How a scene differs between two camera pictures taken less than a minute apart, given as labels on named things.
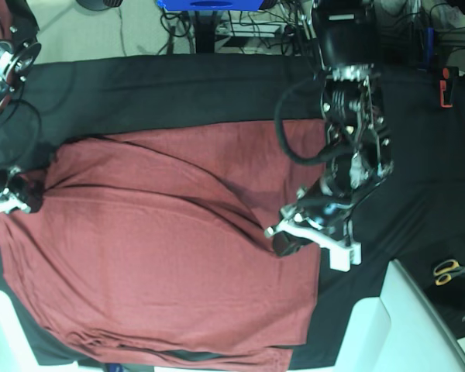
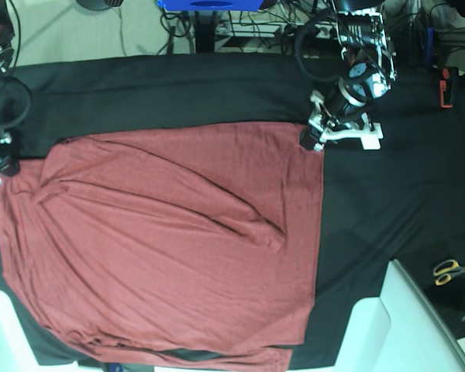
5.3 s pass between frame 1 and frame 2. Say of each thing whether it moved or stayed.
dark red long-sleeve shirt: stayed
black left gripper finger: moved
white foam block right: stayed
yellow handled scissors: stayed
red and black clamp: stayed
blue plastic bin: stayed
